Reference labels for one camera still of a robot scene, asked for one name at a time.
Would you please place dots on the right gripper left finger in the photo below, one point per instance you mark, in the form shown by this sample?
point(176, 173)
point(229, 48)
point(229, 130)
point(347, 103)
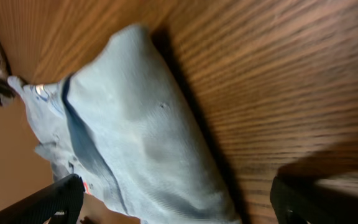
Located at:
point(60, 202)

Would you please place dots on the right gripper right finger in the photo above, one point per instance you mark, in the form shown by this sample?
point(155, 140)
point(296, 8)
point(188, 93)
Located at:
point(300, 201)

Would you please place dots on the light blue printed t-shirt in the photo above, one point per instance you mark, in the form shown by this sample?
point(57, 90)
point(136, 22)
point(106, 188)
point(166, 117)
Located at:
point(123, 125)

